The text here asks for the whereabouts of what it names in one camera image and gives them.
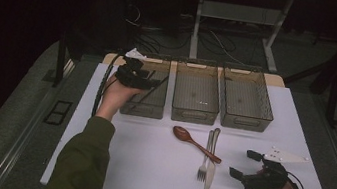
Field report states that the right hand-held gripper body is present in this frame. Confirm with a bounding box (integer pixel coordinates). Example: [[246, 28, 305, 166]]
[[239, 141, 312, 189]]

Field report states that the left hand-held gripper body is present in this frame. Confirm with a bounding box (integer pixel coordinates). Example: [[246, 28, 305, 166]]
[[113, 45, 157, 92]]

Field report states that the translucent grey plastic bin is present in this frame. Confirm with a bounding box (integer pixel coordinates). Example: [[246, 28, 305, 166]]
[[213, 61, 281, 135], [168, 57, 227, 128], [114, 49, 173, 121]]

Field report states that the silver metal knife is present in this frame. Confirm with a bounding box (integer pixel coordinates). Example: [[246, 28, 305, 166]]
[[202, 126, 222, 189]]

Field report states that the silver metal fork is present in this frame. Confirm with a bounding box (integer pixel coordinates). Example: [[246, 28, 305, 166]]
[[196, 128, 216, 183]]

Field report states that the reddish brown wooden spoon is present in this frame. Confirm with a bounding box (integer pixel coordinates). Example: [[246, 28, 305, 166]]
[[168, 125, 226, 166]]

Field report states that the person's left hand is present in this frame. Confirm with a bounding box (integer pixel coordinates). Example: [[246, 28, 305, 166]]
[[95, 73, 146, 126]]

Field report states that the light wooden board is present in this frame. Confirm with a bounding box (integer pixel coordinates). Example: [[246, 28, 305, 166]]
[[102, 49, 287, 92]]

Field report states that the black metal stand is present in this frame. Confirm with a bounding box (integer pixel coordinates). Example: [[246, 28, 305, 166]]
[[303, 5, 337, 129]]

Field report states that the bundle of floor cables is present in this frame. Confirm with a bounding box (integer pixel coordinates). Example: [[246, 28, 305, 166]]
[[119, 0, 269, 71]]

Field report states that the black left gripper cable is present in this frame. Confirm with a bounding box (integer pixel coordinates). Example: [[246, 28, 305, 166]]
[[90, 50, 127, 121]]

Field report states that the white metal desk frame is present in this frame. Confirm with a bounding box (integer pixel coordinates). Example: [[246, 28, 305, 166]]
[[187, 0, 295, 75]]

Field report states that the black floor socket frame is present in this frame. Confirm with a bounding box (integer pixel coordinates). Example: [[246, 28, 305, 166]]
[[43, 98, 74, 128]]

